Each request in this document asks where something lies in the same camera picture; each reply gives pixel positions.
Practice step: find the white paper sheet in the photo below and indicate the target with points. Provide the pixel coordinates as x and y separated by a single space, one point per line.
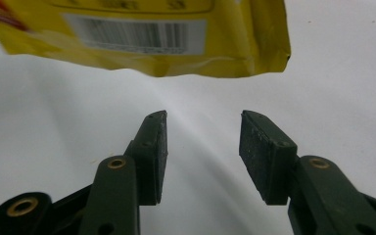
45 114

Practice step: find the yellow spout pouch green cap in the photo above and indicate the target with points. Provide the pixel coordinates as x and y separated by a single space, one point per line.
235 32

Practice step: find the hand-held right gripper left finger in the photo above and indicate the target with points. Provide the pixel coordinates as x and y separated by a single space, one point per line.
143 169

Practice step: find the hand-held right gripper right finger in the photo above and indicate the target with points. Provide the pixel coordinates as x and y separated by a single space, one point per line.
271 163

